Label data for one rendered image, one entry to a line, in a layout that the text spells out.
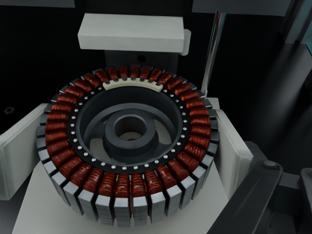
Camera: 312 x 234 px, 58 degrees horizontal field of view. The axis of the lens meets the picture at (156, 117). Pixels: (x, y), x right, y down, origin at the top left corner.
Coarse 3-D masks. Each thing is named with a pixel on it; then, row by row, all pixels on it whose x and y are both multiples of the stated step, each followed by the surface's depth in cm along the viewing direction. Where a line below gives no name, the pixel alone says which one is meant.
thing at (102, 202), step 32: (64, 96) 18; (96, 96) 19; (128, 96) 20; (160, 96) 19; (192, 96) 19; (64, 128) 17; (96, 128) 20; (128, 128) 20; (192, 128) 17; (64, 160) 15; (96, 160) 16; (128, 160) 18; (160, 160) 16; (192, 160) 15; (64, 192) 15; (96, 192) 15; (128, 192) 14; (160, 192) 15; (192, 192) 16; (128, 224) 16
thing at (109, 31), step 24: (96, 0) 16; (120, 0) 16; (144, 0) 16; (168, 0) 16; (192, 0) 16; (96, 24) 16; (120, 24) 16; (144, 24) 16; (168, 24) 17; (96, 48) 16; (120, 48) 16; (144, 48) 16; (168, 48) 16
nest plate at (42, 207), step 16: (160, 128) 24; (96, 144) 23; (32, 176) 21; (48, 176) 21; (208, 176) 21; (32, 192) 20; (48, 192) 20; (208, 192) 20; (224, 192) 20; (32, 208) 19; (48, 208) 19; (64, 208) 19; (192, 208) 20; (208, 208) 20; (16, 224) 18; (32, 224) 19; (48, 224) 19; (64, 224) 19; (80, 224) 19; (96, 224) 19; (160, 224) 19; (176, 224) 19; (192, 224) 19; (208, 224) 19
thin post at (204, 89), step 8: (216, 8) 20; (224, 8) 20; (216, 16) 20; (224, 16) 20; (216, 24) 20; (216, 32) 21; (216, 40) 21; (208, 48) 22; (216, 48) 22; (208, 56) 23; (208, 64) 23; (208, 72) 24; (208, 80) 25; (200, 88) 26; (208, 88) 26
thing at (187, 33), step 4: (184, 32) 28; (188, 32) 28; (184, 36) 28; (188, 36) 28; (184, 40) 28; (188, 40) 29; (184, 44) 29; (188, 44) 29; (184, 48) 29; (188, 48) 29; (180, 52) 30; (184, 52) 29; (180, 56) 30; (184, 56) 30
